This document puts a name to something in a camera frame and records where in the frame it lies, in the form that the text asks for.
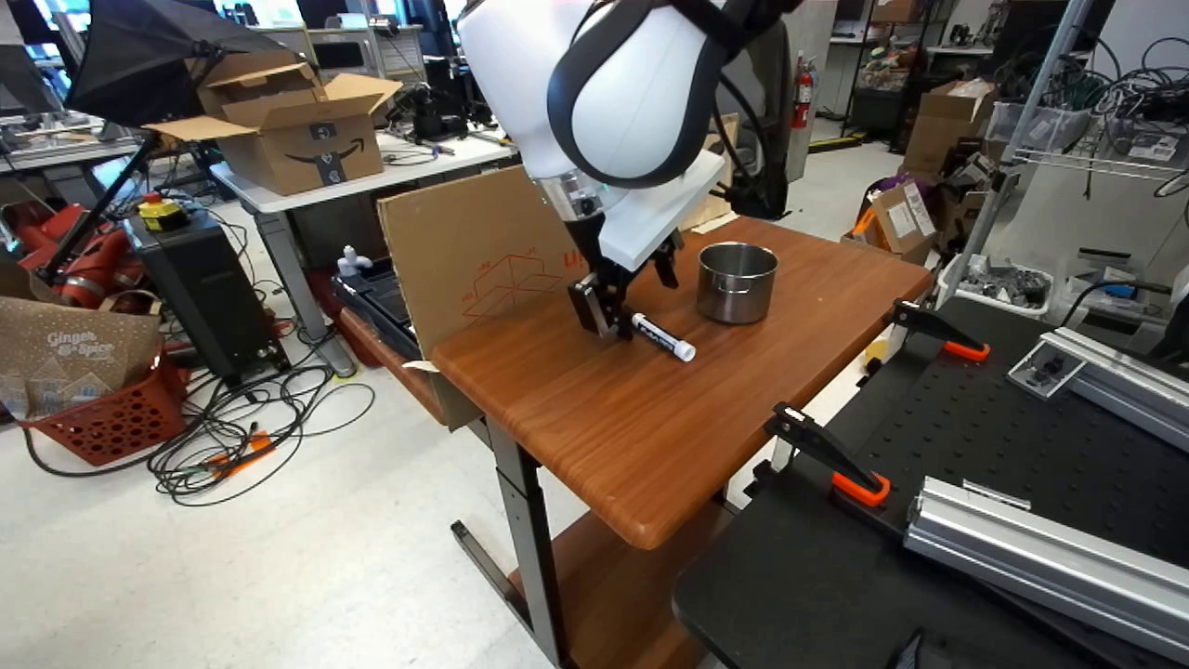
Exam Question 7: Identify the white table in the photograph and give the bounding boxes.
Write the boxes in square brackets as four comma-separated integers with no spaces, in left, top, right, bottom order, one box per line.
[204,125,520,374]

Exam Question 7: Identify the open Amazon cardboard box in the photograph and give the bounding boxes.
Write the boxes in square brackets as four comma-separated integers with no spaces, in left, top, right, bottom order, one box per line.
[140,48,410,199]

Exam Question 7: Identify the black photo softbox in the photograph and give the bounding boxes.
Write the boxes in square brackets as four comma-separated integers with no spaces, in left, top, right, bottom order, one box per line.
[68,0,265,125]

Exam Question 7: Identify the aluminium extrusion rail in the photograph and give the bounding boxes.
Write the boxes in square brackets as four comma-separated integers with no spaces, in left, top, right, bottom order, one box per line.
[903,470,1189,669]
[1004,324,1189,457]

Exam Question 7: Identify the red floor equipment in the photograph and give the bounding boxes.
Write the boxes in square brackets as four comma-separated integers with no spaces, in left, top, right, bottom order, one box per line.
[0,199,150,310]

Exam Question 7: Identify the red plastic basket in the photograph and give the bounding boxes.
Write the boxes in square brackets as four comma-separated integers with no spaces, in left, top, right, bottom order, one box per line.
[27,363,194,470]

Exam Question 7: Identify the brown paper bag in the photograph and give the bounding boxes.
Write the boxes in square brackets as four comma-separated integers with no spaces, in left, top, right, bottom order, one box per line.
[0,292,166,424]

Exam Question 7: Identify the yellow red emergency stop button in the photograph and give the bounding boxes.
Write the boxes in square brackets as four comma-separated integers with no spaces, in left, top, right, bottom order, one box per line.
[135,194,194,236]

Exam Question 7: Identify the small cardboard box white label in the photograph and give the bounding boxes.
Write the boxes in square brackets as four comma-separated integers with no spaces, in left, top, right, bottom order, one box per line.
[851,177,939,265]

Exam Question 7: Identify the black and white marker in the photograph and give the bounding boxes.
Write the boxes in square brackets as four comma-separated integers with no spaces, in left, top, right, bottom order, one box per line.
[626,309,701,366]

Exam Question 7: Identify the brown cardboard sheet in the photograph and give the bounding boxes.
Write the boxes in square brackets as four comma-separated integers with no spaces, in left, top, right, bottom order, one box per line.
[370,162,599,363]

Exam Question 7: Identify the grey metal table leg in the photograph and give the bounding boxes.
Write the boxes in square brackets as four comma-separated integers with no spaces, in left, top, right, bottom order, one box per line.
[448,421,573,669]

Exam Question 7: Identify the red fire extinguisher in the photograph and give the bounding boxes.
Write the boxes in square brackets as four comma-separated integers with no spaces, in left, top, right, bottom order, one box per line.
[789,57,820,132]

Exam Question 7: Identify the brown cardboard box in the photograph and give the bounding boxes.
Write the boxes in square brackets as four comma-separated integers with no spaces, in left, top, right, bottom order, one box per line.
[898,74,1004,190]

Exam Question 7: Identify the white bottle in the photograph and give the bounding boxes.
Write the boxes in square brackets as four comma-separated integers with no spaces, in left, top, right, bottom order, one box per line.
[334,241,374,281]

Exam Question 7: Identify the stainless steel pot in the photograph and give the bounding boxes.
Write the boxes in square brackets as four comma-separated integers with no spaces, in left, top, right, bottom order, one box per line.
[693,236,784,330]

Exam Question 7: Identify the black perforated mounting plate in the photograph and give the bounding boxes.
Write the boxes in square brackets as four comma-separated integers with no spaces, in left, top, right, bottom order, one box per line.
[670,292,1189,669]

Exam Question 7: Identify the black clamp orange handle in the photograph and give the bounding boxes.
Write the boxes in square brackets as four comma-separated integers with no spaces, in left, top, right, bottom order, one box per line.
[888,298,994,366]
[763,400,895,515]

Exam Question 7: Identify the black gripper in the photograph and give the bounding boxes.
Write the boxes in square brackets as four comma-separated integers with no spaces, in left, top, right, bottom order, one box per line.
[567,208,686,345]

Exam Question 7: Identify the black floor cable bundle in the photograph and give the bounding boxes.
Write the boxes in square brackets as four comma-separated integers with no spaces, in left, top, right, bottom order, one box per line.
[15,358,381,512]

